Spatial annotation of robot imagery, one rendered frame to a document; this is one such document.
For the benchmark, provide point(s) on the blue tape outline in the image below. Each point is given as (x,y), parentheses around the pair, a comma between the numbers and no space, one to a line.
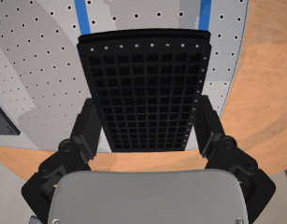
(85,27)

